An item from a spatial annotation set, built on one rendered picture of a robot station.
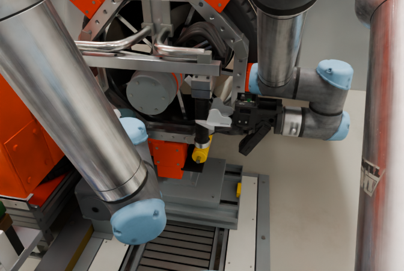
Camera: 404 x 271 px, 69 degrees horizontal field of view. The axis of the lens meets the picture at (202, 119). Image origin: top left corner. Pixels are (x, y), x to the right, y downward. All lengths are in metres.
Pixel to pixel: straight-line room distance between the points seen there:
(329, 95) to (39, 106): 0.56
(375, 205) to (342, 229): 1.46
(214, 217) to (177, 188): 0.22
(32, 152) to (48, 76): 0.80
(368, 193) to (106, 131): 0.26
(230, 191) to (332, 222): 0.54
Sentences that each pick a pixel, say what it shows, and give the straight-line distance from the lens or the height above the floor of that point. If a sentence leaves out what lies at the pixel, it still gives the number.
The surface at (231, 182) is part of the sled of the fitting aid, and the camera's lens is 1.57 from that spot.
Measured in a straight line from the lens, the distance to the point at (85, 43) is 0.82.
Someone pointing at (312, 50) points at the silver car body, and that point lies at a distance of 1.14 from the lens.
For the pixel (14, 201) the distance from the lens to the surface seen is 1.35.
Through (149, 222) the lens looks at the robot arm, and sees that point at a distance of 0.42.
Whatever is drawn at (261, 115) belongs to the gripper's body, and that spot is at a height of 0.87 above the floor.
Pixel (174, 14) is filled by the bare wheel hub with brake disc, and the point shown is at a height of 0.96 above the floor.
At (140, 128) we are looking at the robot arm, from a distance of 0.52.
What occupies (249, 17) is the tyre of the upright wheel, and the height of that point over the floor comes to 1.03.
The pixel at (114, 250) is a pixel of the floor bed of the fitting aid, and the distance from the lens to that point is 1.45.
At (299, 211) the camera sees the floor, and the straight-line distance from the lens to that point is 1.71.
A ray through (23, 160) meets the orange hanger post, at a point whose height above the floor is 0.65.
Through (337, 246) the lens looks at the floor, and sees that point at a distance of 1.63.
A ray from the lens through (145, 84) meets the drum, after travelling 0.84.
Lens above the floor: 1.26
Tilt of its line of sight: 33 degrees down
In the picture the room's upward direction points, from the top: straight up
